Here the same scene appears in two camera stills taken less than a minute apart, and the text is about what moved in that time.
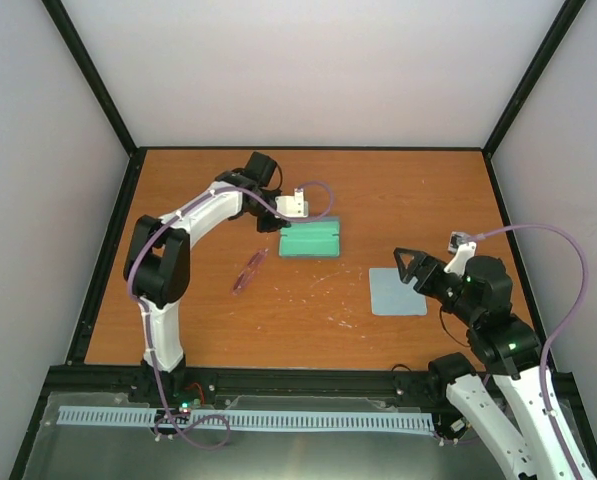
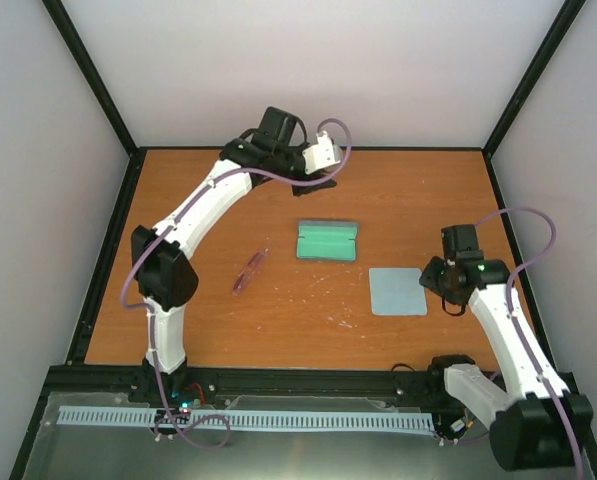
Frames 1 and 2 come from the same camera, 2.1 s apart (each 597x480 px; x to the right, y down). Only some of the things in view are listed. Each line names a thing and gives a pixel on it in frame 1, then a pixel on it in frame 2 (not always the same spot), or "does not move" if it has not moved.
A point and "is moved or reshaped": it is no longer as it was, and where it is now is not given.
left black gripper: x=264 y=226 -> x=299 y=190
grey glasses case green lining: x=311 y=238 is moved or reshaped
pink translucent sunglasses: x=249 y=272 does not move
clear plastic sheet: x=80 y=451 does not move
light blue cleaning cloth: x=390 y=296 does not move
